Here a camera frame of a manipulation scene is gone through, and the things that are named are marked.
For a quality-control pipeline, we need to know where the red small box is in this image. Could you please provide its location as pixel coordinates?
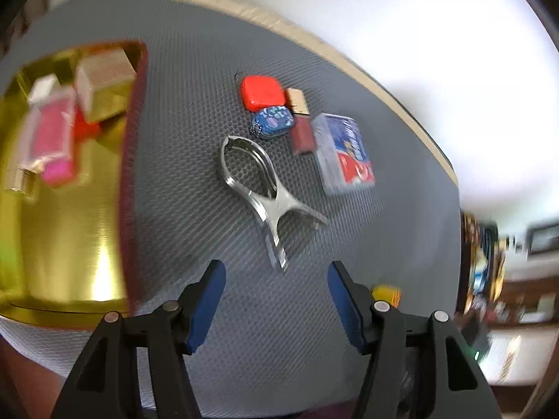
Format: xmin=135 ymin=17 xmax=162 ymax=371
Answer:
xmin=72 ymin=109 xmax=101 ymax=140

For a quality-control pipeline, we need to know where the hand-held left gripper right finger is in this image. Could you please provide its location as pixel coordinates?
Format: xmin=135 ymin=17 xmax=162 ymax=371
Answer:
xmin=327 ymin=260 xmax=503 ymax=419

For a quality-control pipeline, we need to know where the clear playing card box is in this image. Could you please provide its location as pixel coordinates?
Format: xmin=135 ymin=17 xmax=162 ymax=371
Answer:
xmin=311 ymin=112 xmax=377 ymax=196

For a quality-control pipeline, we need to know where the pink small box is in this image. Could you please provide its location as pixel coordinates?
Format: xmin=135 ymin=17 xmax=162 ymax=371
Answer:
xmin=22 ymin=85 xmax=79 ymax=186

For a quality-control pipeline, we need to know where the dark red small block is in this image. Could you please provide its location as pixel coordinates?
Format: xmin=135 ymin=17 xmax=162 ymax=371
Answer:
xmin=286 ymin=88 xmax=316 ymax=155

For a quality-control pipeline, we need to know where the white small box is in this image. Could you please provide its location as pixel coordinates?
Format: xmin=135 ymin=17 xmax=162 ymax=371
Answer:
xmin=28 ymin=74 xmax=59 ymax=105

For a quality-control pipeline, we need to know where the blue patterned small tin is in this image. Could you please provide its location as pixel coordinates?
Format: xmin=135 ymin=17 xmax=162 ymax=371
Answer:
xmin=250 ymin=105 xmax=294 ymax=139

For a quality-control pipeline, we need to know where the dark cluttered shelf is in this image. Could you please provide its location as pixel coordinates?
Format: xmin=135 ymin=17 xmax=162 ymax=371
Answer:
xmin=460 ymin=212 xmax=507 ymax=315

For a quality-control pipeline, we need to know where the white furniture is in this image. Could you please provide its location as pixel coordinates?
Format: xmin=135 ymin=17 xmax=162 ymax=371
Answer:
xmin=476 ymin=327 xmax=559 ymax=385

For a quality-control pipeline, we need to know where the beige cardboard box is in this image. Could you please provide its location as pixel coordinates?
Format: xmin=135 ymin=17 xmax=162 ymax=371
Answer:
xmin=74 ymin=48 xmax=136 ymax=124

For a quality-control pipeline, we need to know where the orange red small case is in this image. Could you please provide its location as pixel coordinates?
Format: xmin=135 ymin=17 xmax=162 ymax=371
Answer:
xmin=240 ymin=75 xmax=282 ymax=112

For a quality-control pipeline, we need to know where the red tin box gold inside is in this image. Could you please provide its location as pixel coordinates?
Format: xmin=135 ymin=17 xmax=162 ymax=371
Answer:
xmin=0 ymin=40 xmax=149 ymax=330

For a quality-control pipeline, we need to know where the gold yellow cube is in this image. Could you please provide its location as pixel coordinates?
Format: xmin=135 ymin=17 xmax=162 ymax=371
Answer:
xmin=371 ymin=285 xmax=402 ymax=308

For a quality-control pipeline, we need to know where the silver metal clamp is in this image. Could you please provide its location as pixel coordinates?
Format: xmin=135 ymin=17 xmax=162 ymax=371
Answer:
xmin=218 ymin=135 xmax=329 ymax=271

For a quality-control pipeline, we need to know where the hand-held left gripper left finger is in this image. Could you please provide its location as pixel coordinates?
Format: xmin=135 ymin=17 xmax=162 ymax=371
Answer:
xmin=50 ymin=259 xmax=228 ymax=419

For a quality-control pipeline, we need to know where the dark picture frame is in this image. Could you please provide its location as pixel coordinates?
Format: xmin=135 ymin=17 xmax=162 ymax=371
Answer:
xmin=526 ymin=222 xmax=559 ymax=256

